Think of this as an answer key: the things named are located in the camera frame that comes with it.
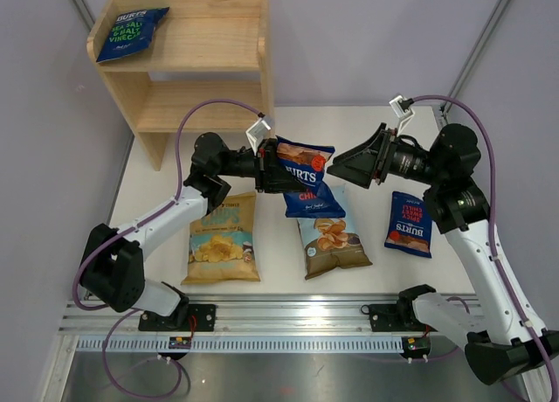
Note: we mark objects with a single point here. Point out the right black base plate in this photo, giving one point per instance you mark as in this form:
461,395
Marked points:
386,318

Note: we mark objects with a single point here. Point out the blue sea salt vinegar bag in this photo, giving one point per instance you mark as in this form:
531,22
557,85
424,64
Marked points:
131,33

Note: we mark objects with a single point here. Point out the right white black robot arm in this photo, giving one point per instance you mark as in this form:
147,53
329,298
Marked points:
512,338

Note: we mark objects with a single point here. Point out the wooden two-tier shelf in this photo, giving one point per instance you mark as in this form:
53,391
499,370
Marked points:
201,50

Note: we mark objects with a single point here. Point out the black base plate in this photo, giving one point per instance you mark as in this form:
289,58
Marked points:
200,317
386,318

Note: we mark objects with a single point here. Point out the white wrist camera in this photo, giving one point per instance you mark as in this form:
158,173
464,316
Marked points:
401,107
262,129

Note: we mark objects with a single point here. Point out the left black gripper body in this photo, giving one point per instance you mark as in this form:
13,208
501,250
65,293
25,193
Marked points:
264,165

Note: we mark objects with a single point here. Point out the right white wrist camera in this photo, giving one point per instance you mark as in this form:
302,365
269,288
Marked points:
401,107

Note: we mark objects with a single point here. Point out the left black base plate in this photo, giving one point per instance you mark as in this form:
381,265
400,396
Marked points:
200,317

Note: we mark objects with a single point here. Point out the white slotted cable duct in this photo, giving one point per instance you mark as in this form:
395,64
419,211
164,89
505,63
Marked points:
246,344

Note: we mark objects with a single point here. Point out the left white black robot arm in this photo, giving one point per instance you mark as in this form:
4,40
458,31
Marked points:
112,267

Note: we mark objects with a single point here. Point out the aluminium mounting rail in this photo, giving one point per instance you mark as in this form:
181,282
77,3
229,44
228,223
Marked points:
263,314

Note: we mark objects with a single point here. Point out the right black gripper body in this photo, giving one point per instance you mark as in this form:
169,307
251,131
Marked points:
385,155

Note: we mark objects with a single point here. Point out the light blue cassava chips bag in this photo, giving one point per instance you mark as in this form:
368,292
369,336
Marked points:
330,243

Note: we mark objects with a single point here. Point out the blue spicy sweet chilli bag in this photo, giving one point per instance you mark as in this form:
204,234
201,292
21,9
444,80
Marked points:
307,163

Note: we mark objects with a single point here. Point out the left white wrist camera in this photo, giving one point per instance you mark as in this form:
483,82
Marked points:
262,129

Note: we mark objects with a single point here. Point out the yellow kettle cooked chips bag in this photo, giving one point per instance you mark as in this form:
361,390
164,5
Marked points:
221,245

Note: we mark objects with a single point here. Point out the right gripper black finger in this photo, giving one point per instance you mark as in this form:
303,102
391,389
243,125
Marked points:
359,177
373,144

